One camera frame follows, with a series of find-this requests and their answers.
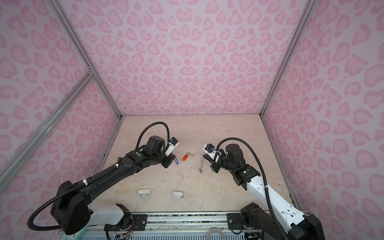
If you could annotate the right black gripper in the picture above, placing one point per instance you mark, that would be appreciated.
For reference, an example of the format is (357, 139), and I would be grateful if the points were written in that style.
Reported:
(215, 168)

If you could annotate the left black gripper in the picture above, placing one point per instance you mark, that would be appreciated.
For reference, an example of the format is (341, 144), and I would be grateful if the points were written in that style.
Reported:
(170, 158)

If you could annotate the silver carabiner keyring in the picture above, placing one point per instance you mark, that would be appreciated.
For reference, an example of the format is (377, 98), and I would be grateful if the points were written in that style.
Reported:
(202, 160)

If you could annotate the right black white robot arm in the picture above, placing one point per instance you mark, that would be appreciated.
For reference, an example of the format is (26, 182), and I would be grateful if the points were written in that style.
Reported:
(283, 221)

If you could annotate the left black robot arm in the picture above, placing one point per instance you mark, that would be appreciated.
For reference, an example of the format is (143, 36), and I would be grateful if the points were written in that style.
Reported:
(71, 210)

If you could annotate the right white key tag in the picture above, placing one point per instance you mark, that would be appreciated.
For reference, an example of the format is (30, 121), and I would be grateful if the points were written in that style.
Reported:
(178, 194)

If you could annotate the white key tag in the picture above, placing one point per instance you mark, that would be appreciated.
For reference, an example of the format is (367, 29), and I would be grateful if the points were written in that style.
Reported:
(144, 192)
(178, 194)

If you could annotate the left white key tag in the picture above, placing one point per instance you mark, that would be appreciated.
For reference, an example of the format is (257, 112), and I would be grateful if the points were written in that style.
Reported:
(144, 192)

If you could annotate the clear plastic tube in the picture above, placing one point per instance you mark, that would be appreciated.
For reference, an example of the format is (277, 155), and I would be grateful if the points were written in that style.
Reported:
(216, 231)

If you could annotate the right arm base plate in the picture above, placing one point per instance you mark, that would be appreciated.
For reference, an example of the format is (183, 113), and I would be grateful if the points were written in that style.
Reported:
(235, 221)

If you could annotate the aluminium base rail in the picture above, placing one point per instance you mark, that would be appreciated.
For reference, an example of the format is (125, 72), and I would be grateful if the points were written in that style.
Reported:
(186, 223)

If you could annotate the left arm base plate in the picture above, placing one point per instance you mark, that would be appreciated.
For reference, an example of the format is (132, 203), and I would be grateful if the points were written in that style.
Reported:
(135, 222)

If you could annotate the diagonal aluminium frame bar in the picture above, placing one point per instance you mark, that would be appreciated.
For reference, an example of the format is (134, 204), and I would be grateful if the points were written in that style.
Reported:
(19, 160)

